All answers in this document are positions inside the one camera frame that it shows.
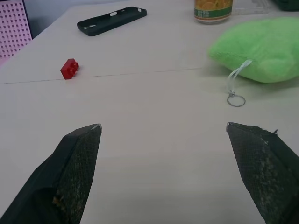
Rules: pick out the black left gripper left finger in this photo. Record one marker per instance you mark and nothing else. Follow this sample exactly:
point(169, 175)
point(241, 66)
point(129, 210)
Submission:
point(63, 177)

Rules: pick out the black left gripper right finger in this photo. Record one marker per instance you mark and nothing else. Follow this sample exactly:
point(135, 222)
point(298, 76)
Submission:
point(264, 172)

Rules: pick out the red toy building brick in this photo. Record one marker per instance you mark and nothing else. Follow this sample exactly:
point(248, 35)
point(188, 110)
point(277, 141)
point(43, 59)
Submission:
point(69, 69)

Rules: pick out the green plush toy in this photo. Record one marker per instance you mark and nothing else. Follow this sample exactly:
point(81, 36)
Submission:
point(264, 49)

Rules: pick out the pink perforated panel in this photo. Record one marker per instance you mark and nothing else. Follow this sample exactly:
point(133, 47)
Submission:
point(12, 29)

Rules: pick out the black phone case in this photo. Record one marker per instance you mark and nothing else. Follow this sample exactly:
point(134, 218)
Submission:
point(111, 21)

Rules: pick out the clear plastic tray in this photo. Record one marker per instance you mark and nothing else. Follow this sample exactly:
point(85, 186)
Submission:
point(251, 7)

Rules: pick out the dark green object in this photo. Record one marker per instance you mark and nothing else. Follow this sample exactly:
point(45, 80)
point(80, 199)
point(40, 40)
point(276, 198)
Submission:
point(286, 4)

